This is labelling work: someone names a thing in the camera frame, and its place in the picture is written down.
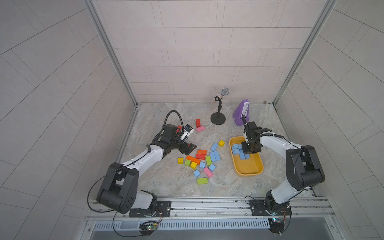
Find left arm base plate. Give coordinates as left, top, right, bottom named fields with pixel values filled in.
left=129, top=201, right=172, bottom=218

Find pink long block front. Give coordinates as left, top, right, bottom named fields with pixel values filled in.
left=203, top=168, right=213, bottom=178

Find blue long block pair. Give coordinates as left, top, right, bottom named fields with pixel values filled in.
left=210, top=152, right=216, bottom=163
left=213, top=151, right=221, bottom=161

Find green long block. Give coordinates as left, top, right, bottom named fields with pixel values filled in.
left=205, top=155, right=212, bottom=167
left=197, top=178, right=209, bottom=185

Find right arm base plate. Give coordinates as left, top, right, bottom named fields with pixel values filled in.
left=247, top=200, right=292, bottom=218

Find blue long block diagonal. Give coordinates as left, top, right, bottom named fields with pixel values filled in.
left=210, top=143, right=219, bottom=152

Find yellow cube front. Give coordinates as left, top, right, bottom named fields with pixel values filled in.
left=191, top=162, right=197, bottom=170

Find aluminium mounting rail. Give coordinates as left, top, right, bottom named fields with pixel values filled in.
left=86, top=196, right=335, bottom=221

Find left black cable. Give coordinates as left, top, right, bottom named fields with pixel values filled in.
left=154, top=110, right=184, bottom=142

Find green long block front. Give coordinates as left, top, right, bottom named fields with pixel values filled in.
left=197, top=178, right=209, bottom=185

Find black microphone stand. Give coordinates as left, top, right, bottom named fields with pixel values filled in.
left=211, top=88, right=230, bottom=126

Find pink block near back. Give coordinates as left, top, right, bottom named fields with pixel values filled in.
left=196, top=126, right=205, bottom=133

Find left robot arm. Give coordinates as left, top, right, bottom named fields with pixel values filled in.
left=96, top=124, right=197, bottom=216

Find right circuit board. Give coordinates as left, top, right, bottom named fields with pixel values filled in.
left=268, top=218, right=286, bottom=234

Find orange long block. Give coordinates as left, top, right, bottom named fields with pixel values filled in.
left=186, top=156, right=201, bottom=165

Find yellow plastic tray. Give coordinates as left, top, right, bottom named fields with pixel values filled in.
left=229, top=136, right=264, bottom=177

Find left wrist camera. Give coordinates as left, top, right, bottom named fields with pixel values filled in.
left=180, top=125, right=195, bottom=142

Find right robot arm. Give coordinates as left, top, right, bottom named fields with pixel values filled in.
left=242, top=119, right=325, bottom=207

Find orange short block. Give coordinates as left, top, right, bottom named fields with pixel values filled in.
left=197, top=150, right=207, bottom=156

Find purple metronome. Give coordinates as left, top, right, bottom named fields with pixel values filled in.
left=233, top=100, right=250, bottom=126

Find red long block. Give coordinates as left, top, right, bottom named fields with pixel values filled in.
left=196, top=154, right=206, bottom=160

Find green long block centre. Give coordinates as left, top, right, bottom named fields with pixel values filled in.
left=205, top=155, right=212, bottom=167

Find circuit board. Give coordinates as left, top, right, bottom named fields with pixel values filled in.
left=268, top=218, right=286, bottom=234
left=139, top=221, right=159, bottom=232

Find left circuit board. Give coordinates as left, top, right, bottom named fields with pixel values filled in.
left=139, top=221, right=159, bottom=232

